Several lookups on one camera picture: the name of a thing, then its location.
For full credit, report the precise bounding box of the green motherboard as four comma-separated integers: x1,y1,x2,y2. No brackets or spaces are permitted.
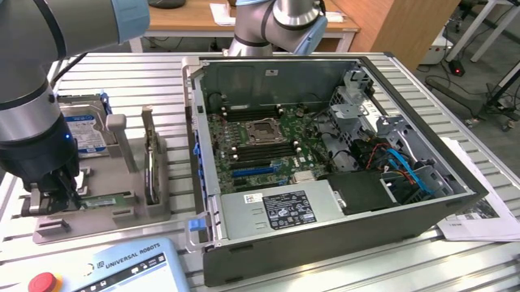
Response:
205,103,341,195

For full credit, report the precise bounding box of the grey metal disk bay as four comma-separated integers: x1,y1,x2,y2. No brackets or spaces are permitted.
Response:
376,115,459,204

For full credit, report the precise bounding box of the printed paper sheet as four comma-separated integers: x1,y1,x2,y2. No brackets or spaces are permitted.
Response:
436,138,520,241

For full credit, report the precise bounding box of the blue flat wire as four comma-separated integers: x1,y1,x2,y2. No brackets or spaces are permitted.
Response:
385,147,435,194

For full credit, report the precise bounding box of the grey power supply unit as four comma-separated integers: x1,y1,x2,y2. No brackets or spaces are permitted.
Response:
220,179,348,241

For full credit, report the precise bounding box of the white papers pile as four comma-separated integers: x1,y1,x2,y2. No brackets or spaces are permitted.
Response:
209,2,237,27

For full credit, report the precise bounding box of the white paper stack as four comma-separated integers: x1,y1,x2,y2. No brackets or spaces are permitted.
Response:
440,232,520,244

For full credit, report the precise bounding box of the red orange wire bundle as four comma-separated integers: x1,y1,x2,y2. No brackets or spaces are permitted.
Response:
392,169,420,186

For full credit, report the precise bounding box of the red emergency stop button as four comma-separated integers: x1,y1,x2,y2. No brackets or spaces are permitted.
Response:
27,272,63,292

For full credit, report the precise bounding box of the black long expansion slot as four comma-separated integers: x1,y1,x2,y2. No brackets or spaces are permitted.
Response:
229,160,273,172

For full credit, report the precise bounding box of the black wheeled stand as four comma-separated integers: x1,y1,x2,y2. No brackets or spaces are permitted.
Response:
467,57,520,132

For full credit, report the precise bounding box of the black round object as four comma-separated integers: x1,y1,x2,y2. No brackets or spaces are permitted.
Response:
149,0,188,9

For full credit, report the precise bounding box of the small silver heatsink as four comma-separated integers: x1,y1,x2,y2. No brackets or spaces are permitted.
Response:
295,170,319,184

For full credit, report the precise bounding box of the graphics card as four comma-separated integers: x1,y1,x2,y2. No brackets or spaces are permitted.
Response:
141,105,165,205

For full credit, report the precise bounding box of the black plastic fan shroud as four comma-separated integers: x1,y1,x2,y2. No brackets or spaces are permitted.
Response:
327,170,401,217

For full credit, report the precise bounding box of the grey parts rack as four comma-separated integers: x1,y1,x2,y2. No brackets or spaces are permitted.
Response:
33,105,173,245

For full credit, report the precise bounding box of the white floor device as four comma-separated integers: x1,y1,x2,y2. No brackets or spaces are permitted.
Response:
418,35,455,65

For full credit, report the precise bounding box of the grey metal drive cage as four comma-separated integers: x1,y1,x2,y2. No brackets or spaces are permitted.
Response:
325,68,387,136

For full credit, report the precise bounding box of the hard disk blue label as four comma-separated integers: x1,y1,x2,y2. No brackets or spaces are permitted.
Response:
59,103,119,159

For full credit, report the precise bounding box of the blue expansion slot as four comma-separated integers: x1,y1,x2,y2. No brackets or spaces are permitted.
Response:
232,166,276,179

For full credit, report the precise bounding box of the white table frame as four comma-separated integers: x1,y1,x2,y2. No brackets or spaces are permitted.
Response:
444,0,520,63

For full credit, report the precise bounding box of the wooden desk white frame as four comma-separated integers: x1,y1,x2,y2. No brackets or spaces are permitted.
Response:
130,0,361,54

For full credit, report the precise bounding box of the silver CPU socket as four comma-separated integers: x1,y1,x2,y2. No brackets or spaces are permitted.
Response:
242,117,289,145

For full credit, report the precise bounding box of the black adapter red light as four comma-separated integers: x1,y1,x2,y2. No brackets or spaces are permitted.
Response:
448,60,467,77

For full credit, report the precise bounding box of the black wire bundle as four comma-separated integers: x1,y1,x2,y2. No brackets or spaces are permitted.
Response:
319,130,367,171

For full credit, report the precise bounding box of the blue disk caddy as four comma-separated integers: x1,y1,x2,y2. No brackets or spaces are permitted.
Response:
57,89,113,116

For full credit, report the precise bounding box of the thin red wire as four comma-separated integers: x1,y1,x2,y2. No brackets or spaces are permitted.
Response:
364,142,385,171

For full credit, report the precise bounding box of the black floor cable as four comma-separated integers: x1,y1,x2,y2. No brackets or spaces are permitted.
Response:
424,74,479,121

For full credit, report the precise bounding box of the green RAM stick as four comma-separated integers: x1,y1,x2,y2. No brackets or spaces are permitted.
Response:
79,196,127,211

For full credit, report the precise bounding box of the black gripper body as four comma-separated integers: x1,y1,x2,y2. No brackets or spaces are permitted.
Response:
0,121,82,192

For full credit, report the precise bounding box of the light blue teach pendant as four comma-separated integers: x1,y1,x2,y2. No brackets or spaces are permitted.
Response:
0,236,192,292

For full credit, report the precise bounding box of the black open PC case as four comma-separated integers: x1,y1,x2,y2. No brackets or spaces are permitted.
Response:
182,55,491,288

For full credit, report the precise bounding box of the wooden cabinet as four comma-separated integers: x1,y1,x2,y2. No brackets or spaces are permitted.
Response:
331,0,463,73

